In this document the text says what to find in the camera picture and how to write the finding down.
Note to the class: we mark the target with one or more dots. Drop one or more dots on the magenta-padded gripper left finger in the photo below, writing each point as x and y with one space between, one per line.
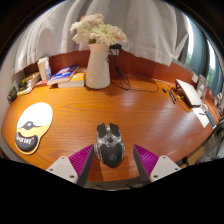
63 168

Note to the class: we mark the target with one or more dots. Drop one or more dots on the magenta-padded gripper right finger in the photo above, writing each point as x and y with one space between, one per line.
163 166

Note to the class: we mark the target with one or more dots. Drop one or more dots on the grey and black computer mouse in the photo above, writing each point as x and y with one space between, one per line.
110 150

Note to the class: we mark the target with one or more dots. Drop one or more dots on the white yellow black mouse pad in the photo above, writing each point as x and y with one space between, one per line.
35 120

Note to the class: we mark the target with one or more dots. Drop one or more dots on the white paper sheet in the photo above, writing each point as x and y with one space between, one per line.
201 116

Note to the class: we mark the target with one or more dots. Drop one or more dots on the silver laptop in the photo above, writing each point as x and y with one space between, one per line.
189 91

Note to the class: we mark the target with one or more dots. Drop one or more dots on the yellow and white book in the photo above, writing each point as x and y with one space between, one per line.
26 90

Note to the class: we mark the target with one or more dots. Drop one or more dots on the red-brown book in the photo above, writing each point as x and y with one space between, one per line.
41 83

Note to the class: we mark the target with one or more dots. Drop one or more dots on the orange and yellow book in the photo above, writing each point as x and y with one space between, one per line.
76 80

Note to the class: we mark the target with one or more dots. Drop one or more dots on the blue book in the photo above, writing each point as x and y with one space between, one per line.
63 75

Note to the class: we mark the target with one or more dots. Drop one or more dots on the clear sanitizer bottle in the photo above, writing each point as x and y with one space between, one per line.
48 72

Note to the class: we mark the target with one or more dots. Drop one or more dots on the cream travel tumbler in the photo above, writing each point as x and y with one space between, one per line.
42 66

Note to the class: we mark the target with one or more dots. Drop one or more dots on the white ceramic vase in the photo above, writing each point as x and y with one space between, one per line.
97 70

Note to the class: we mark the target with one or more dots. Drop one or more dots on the black power adapter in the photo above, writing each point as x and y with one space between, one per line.
116 48

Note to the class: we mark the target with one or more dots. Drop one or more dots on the white flower bouquet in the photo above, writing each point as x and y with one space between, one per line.
100 31

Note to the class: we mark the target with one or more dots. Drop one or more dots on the white curtain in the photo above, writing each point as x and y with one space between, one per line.
133 26

